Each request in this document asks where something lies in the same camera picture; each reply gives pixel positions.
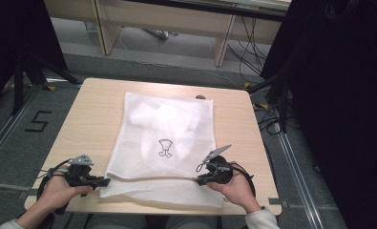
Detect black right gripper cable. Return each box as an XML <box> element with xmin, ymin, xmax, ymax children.
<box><xmin>229</xmin><ymin>162</ymin><xmax>258</xmax><ymax>198</ymax></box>

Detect black floor cable bundle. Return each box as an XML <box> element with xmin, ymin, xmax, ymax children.
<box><xmin>252</xmin><ymin>101</ymin><xmax>302</xmax><ymax>135</ymax></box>

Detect metal floor rail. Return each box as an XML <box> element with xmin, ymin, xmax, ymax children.
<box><xmin>273</xmin><ymin>123</ymin><xmax>325</xmax><ymax>229</ymax></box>
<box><xmin>0</xmin><ymin>85</ymin><xmax>41</xmax><ymax>171</ymax></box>

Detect person's left hand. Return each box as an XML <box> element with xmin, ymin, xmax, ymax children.
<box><xmin>37</xmin><ymin>164</ymin><xmax>94</xmax><ymax>215</ymax></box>

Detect beige drawstring cord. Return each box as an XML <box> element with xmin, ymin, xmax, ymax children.
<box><xmin>106</xmin><ymin>173</ymin><xmax>199</xmax><ymax>183</ymax></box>

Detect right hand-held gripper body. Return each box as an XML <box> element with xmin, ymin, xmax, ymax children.
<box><xmin>195</xmin><ymin>143</ymin><xmax>235</xmax><ymax>186</ymax></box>

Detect white mesh laundry bag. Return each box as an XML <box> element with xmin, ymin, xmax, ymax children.
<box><xmin>99</xmin><ymin>92</ymin><xmax>225</xmax><ymax>210</ymax></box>

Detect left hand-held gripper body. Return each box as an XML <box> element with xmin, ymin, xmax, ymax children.
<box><xmin>64</xmin><ymin>154</ymin><xmax>96</xmax><ymax>189</ymax></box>

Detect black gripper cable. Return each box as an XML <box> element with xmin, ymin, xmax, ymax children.
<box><xmin>35</xmin><ymin>157</ymin><xmax>73</xmax><ymax>216</ymax></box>
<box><xmin>229</xmin><ymin>162</ymin><xmax>258</xmax><ymax>198</ymax></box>

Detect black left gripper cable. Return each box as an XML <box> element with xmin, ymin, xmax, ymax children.
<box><xmin>35</xmin><ymin>157</ymin><xmax>73</xmax><ymax>216</ymax></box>

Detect black curtain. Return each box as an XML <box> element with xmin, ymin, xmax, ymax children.
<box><xmin>0</xmin><ymin>0</ymin><xmax>68</xmax><ymax>111</ymax></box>
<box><xmin>260</xmin><ymin>0</ymin><xmax>377</xmax><ymax>229</ymax></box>

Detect black metal stand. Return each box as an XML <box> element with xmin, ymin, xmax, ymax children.
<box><xmin>10</xmin><ymin>52</ymin><xmax>82</xmax><ymax>116</ymax></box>
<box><xmin>247</xmin><ymin>72</ymin><xmax>293</xmax><ymax>134</ymax></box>

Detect person's right hand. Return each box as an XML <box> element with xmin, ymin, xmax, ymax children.
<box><xmin>206</xmin><ymin>160</ymin><xmax>262</xmax><ymax>215</ymax></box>

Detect person's legs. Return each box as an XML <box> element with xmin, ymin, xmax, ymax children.
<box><xmin>86</xmin><ymin>214</ymin><xmax>241</xmax><ymax>229</ymax></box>

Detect black hanging cables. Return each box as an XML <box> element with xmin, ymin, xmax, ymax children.
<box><xmin>226</xmin><ymin>15</ymin><xmax>273</xmax><ymax>77</ymax></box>

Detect grey power strip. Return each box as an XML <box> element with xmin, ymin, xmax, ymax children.
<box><xmin>142</xmin><ymin>28</ymin><xmax>179</xmax><ymax>41</ymax></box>

